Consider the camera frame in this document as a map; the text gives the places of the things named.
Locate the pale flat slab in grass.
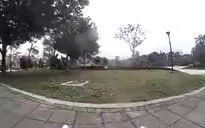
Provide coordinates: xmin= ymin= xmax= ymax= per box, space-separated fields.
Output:
xmin=59 ymin=79 xmax=90 ymax=88

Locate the dark leafy tree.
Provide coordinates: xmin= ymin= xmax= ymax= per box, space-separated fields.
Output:
xmin=42 ymin=17 xmax=101 ymax=71

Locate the dark hedge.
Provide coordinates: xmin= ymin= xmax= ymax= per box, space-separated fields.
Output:
xmin=77 ymin=64 xmax=168 ymax=71

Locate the grey stone slab path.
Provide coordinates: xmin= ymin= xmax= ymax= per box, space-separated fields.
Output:
xmin=0 ymin=65 xmax=205 ymax=128

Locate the green grass lawn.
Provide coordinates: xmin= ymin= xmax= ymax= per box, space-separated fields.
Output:
xmin=0 ymin=68 xmax=205 ymax=104

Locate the pale stone kerb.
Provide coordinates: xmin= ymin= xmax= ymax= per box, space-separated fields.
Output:
xmin=0 ymin=78 xmax=205 ymax=110

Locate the row of distant trees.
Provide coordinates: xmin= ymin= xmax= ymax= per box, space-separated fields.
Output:
xmin=138 ymin=21 xmax=205 ymax=68

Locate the dark lamp post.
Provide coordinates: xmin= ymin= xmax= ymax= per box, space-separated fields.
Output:
xmin=165 ymin=31 xmax=176 ymax=73

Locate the large dark tree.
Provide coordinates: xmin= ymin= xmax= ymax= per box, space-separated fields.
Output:
xmin=0 ymin=0 xmax=90 ymax=73

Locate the thin bare tree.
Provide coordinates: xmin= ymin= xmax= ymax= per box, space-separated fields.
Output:
xmin=113 ymin=23 xmax=147 ymax=68

